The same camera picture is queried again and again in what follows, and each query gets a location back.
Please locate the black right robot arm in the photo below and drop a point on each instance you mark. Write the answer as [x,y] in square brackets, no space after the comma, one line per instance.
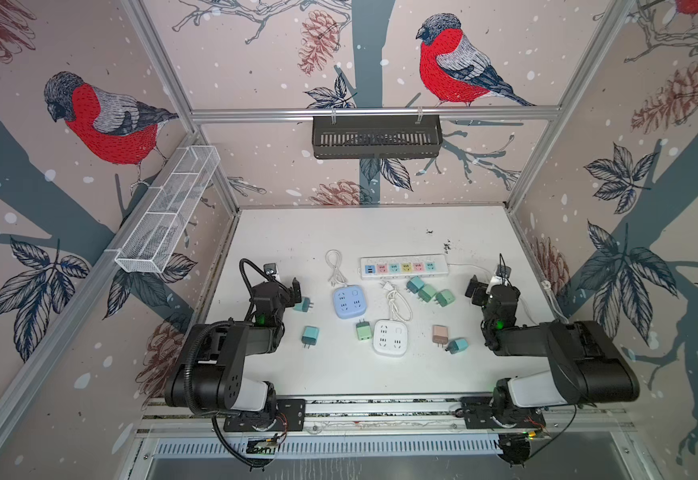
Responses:
[584,366]

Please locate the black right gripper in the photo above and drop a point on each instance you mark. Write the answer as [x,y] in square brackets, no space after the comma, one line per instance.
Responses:
[481,294]

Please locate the blue square socket cube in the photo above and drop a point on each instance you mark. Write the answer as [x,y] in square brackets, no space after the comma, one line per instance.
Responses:
[349,302]

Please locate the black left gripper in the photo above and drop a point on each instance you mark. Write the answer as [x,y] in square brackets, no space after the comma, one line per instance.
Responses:
[289,293]

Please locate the white multicolour power strip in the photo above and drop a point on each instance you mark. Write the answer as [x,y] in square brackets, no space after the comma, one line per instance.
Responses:
[403,267]

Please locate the light teal charger plug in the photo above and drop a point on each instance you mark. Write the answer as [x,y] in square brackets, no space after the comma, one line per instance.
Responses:
[457,345]

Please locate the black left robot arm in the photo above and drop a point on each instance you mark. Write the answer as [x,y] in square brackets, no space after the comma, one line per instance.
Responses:
[208,376]

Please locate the white square socket cube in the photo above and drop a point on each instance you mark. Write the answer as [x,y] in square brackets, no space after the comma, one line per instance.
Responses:
[390,338]

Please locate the aluminium front rail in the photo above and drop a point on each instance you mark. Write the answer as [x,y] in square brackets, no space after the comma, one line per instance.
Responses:
[441,413]

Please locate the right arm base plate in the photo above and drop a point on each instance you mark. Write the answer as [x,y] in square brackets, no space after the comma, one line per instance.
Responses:
[485,413]

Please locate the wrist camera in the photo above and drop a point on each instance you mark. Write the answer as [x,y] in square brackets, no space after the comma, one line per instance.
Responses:
[502,273]
[271,269]

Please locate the white wire mesh shelf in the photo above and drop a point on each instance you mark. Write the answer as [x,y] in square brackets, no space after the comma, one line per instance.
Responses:
[158,232]

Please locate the green charger plug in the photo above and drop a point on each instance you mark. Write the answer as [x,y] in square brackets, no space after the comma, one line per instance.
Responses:
[427,293]
[445,298]
[364,331]

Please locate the dark teal charger plug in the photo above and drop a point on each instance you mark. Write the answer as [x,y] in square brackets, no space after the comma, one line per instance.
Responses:
[415,284]

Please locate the pink charger plug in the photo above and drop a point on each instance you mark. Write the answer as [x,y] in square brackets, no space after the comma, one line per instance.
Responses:
[440,335]

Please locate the black wire basket shelf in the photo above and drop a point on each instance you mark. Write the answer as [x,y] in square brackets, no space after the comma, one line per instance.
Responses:
[377,137]

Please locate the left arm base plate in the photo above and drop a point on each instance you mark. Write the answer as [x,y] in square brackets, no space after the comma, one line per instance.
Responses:
[284,415]

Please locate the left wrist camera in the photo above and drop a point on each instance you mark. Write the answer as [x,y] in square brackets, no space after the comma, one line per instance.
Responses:
[271,269]

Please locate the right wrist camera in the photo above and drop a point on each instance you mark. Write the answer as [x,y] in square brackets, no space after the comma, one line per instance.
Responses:
[502,273]

